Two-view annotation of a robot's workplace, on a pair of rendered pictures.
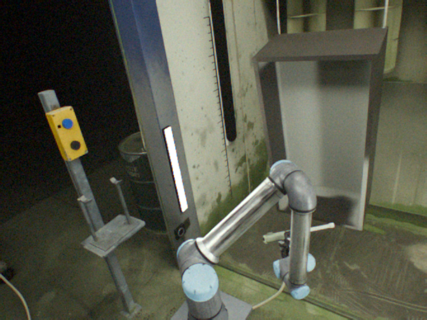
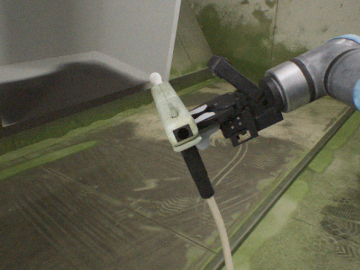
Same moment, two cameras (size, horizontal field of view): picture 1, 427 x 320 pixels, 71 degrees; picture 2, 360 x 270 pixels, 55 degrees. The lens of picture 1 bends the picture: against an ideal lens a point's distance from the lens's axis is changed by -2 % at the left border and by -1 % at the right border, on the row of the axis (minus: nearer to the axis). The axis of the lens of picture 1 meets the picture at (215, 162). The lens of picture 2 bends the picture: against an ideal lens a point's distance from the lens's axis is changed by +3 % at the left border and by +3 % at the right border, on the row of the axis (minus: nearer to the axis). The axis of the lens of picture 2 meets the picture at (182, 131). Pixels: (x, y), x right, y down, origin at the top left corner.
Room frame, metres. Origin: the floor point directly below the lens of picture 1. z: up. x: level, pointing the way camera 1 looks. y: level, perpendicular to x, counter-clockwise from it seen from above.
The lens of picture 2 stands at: (1.50, 0.23, 0.75)
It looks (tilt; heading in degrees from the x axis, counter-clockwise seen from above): 23 degrees down; 269
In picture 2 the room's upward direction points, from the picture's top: straight up
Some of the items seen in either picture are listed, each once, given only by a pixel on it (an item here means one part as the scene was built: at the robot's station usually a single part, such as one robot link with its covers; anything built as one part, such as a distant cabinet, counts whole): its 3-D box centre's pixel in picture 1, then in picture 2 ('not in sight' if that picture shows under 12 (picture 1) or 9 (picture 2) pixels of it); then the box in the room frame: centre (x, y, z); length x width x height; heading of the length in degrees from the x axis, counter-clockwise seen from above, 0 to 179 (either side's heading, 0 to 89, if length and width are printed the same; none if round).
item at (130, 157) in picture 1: (159, 180); not in sight; (2.64, 0.57, 0.44); 0.59 x 0.58 x 0.89; 33
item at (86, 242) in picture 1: (113, 233); not in sight; (1.46, 0.66, 0.78); 0.31 x 0.23 x 0.01; 142
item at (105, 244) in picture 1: (107, 211); not in sight; (1.44, 0.64, 0.95); 0.26 x 0.15 x 0.32; 142
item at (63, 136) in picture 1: (67, 133); not in sight; (1.50, 0.73, 1.42); 0.12 x 0.06 x 0.26; 142
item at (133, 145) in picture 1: (149, 141); not in sight; (2.65, 0.57, 0.86); 0.54 x 0.54 x 0.01
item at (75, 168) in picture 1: (96, 223); not in sight; (1.54, 0.77, 0.82); 0.06 x 0.06 x 1.64; 52
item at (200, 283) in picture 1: (201, 288); not in sight; (0.93, 0.14, 0.83); 0.17 x 0.15 x 0.18; 11
